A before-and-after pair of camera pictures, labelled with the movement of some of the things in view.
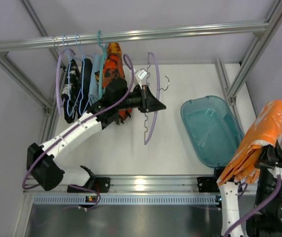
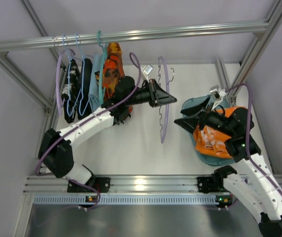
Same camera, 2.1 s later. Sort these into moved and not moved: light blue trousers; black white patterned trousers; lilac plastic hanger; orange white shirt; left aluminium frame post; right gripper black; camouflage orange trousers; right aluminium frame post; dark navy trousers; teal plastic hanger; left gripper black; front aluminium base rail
Moved: left gripper black; orange white shirt; right gripper black; lilac plastic hanger
Not moved: black white patterned trousers; dark navy trousers; front aluminium base rail; camouflage orange trousers; right aluminium frame post; teal plastic hanger; light blue trousers; left aluminium frame post
